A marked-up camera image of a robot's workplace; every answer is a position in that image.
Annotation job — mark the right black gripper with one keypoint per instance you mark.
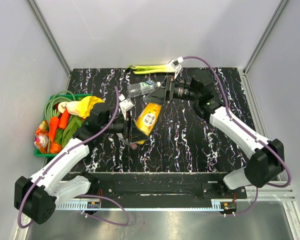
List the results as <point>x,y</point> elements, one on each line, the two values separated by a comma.
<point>163,93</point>

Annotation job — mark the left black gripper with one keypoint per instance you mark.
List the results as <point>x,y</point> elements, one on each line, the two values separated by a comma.
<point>131,133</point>

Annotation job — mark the red cap water bottle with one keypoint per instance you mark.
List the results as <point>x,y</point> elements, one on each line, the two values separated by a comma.
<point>132,145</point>

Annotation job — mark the yellow juice bottle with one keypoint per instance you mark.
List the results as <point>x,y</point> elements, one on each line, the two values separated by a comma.
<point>148,118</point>

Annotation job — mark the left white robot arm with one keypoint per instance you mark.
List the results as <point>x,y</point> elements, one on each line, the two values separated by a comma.
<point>38,196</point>

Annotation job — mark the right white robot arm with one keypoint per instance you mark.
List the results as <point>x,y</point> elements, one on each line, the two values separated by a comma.
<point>266,157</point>

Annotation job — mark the clear bottle lying down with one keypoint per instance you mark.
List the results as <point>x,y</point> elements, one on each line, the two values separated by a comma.
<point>142,88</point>

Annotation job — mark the green leek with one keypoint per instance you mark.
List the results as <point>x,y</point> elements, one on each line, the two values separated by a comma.
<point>150,69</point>

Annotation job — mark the yellow toy cabbage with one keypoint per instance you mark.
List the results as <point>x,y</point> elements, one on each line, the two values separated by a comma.
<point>82,108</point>

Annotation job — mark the green toy leafy vegetable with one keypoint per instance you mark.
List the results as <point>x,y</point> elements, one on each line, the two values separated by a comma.
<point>63,136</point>

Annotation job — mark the orange toy carrot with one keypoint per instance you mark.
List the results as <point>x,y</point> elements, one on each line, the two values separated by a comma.
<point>64,119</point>
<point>53,126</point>

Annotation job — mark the green plastic basket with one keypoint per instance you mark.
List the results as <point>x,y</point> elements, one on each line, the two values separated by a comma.
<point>51,110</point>

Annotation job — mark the colourful snack packet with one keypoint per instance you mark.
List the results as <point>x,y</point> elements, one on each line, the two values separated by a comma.
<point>41,137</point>

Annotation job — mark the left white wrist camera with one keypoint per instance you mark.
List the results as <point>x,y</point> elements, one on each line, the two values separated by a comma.
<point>125,104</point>

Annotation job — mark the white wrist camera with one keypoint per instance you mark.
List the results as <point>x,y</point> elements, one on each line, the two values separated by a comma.
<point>174,66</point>
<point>125,104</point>

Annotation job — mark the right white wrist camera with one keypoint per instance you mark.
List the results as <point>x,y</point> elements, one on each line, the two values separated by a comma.
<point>174,66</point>

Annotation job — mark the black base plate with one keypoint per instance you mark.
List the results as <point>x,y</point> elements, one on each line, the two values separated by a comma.
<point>162,190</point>

